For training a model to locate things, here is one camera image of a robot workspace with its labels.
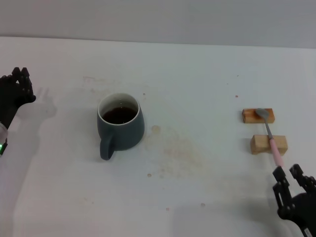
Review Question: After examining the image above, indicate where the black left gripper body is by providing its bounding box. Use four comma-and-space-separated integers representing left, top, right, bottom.
0, 79, 27, 130

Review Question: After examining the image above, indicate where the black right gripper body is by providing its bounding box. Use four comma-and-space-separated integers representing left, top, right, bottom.
276, 191, 316, 237

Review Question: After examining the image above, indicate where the pink handled metal spoon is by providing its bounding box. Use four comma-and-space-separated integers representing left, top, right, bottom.
255, 108, 284, 169

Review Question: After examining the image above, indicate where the grey ceramic coffee cup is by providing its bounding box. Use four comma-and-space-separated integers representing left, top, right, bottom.
97, 92, 146, 161

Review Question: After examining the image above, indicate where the notched light wooden block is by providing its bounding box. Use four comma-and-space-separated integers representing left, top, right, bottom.
250, 134, 288, 156

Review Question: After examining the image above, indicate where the stained flat wooden block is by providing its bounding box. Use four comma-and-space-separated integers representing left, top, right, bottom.
241, 108, 276, 124

